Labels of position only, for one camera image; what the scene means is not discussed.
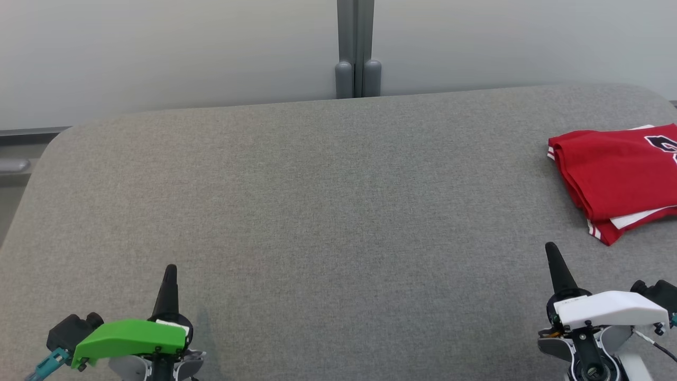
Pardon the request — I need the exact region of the grey rounded bar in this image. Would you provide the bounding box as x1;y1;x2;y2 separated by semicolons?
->
0;157;32;175

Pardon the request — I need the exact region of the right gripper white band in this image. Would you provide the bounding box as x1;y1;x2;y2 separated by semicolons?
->
544;242;669;333

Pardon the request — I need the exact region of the red shirt with white sleeves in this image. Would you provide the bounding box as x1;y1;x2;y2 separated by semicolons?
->
547;123;677;230

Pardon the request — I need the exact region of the left black cable teal connector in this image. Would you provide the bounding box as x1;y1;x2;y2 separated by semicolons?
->
25;347;73;381

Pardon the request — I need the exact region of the grey fabric sofa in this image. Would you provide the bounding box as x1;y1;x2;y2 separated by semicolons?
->
0;83;677;381

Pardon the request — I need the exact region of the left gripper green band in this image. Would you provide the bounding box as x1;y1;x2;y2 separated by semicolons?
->
71;264;195;370

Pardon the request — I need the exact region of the grey partition post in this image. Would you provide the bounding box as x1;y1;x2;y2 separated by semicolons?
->
334;0;383;100

